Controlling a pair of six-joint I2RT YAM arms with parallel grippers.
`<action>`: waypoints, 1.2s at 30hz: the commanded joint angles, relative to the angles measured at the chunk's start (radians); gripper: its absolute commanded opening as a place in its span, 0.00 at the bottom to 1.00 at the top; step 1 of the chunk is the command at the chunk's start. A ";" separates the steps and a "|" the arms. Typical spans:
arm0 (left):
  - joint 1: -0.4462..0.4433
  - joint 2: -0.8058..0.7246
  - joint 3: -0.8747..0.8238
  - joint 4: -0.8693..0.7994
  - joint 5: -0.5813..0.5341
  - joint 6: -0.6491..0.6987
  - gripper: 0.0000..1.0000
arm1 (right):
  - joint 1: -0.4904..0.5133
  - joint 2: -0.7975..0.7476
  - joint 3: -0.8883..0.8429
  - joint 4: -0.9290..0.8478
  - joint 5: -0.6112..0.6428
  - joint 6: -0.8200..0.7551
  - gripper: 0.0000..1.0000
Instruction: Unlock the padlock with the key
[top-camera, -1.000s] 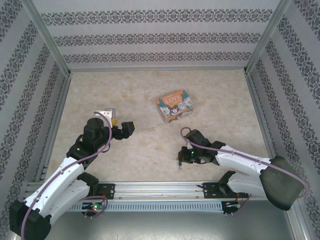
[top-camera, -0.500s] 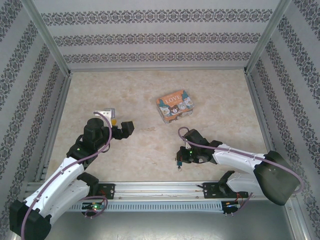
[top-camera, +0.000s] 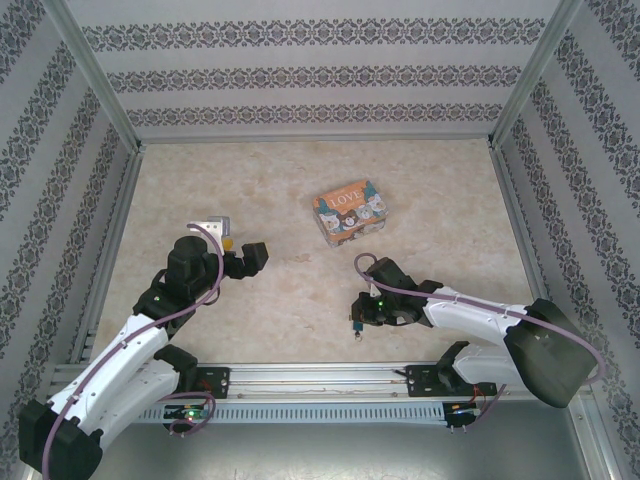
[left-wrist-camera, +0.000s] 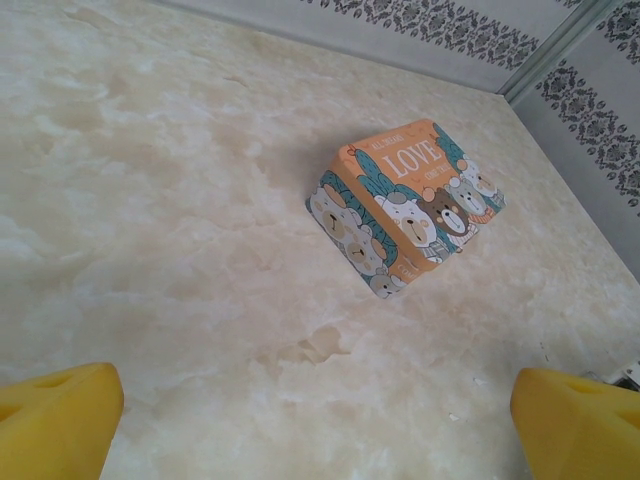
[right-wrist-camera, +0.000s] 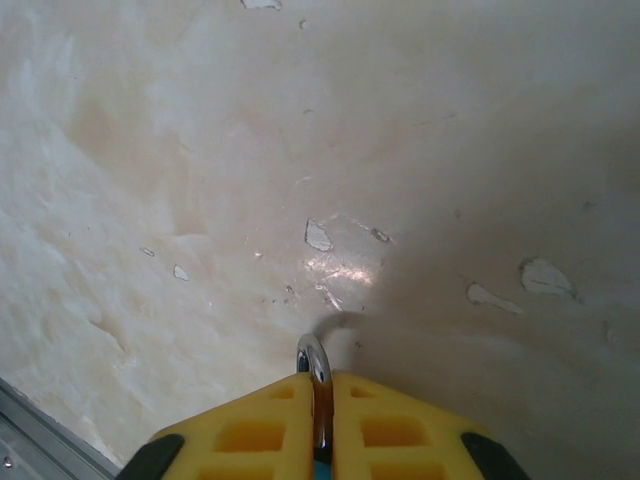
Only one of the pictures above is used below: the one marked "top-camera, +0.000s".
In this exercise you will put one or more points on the teal padlock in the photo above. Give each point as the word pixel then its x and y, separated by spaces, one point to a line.
pixel 358 326

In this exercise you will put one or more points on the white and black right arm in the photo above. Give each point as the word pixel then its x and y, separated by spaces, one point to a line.
pixel 500 330

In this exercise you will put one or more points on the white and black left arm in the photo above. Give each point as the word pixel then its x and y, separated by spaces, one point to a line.
pixel 110 365

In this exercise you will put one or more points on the orange bear print tin box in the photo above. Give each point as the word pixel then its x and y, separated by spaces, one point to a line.
pixel 350 215

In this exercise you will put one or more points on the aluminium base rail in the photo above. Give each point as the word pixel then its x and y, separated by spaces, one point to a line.
pixel 320 380

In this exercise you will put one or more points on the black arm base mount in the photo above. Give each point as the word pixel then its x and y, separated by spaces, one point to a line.
pixel 215 382
pixel 420 381

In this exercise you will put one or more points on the aluminium frame side rail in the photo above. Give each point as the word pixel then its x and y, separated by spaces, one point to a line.
pixel 515 220
pixel 110 250

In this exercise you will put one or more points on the aluminium frame upright post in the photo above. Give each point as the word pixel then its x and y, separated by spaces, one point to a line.
pixel 95 75

